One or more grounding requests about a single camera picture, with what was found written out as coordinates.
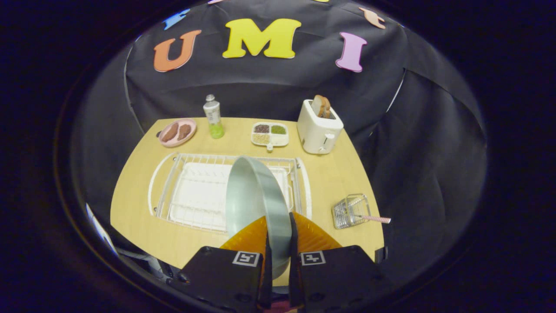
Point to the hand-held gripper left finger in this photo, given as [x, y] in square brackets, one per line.
[266, 282]

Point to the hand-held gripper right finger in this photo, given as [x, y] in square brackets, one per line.
[294, 282]

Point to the light green plate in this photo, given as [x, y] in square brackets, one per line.
[247, 200]

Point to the white divided dish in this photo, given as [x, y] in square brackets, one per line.
[270, 138]

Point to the pink oval dish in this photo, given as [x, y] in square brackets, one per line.
[191, 134]

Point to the white drain tray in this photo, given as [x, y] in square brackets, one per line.
[200, 195]

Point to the white toaster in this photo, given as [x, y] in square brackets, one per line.
[315, 132]

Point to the brown food piece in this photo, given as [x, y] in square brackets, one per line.
[184, 131]
[170, 132]

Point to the clear bottle green liquid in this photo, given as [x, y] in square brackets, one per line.
[213, 117]

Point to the black backdrop cloth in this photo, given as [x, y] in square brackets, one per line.
[434, 174]

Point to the brown bread slice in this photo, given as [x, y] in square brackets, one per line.
[322, 106]

